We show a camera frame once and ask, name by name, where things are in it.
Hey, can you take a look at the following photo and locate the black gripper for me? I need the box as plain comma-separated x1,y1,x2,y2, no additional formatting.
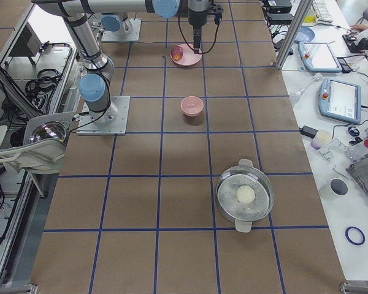
188,0,208,54

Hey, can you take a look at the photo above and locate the red apple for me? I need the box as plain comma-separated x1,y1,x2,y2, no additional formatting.
171,45,183,61

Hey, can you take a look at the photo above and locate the pink bowl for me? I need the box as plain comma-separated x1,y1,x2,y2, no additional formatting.
180,96,204,117

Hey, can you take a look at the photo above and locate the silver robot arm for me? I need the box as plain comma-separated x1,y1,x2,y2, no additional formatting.
33,0,223,60
33,1,130,123

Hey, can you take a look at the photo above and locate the pink plate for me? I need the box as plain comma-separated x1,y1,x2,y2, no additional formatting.
171,43,202,67

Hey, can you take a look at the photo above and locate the blue plate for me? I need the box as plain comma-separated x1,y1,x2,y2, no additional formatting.
294,26,315,43

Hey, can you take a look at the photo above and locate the steel bowl on chair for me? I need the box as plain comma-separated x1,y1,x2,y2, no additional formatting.
29,121,67,143

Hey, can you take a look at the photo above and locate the upper teach pendant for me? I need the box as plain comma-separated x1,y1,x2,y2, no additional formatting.
297,42,342,73

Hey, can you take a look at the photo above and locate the teach pendant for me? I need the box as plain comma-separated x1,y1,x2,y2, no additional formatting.
297,42,342,73
318,78,361,124

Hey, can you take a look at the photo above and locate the lower teach pendant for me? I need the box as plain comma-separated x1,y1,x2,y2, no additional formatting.
318,78,361,124

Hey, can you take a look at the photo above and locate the purple white cup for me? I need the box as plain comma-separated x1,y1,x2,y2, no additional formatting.
310,130,332,149

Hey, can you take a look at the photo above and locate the glass lidded steel pot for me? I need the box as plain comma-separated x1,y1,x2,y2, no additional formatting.
216,159,275,233

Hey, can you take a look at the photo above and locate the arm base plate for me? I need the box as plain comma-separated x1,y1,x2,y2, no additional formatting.
101,15,142,43
75,96,131,135

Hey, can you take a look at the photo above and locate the aluminium frame post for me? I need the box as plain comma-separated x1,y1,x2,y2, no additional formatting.
274,0,312,70

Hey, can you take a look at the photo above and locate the blue tape ring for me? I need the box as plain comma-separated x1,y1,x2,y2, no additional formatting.
345,226,366,246

